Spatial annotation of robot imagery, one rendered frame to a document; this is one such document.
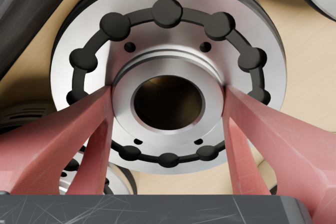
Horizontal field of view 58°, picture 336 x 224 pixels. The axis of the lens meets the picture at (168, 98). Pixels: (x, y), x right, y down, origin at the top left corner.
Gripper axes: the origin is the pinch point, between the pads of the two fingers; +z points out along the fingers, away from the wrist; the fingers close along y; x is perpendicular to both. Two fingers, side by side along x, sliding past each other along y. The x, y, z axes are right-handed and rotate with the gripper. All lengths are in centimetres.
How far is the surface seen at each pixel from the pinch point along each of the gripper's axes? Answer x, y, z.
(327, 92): 1.8, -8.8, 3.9
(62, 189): 5.9, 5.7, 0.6
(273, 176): 7.1, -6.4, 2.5
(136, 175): 7.1, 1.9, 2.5
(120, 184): 6.0, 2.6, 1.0
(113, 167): 5.0, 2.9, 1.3
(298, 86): 1.5, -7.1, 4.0
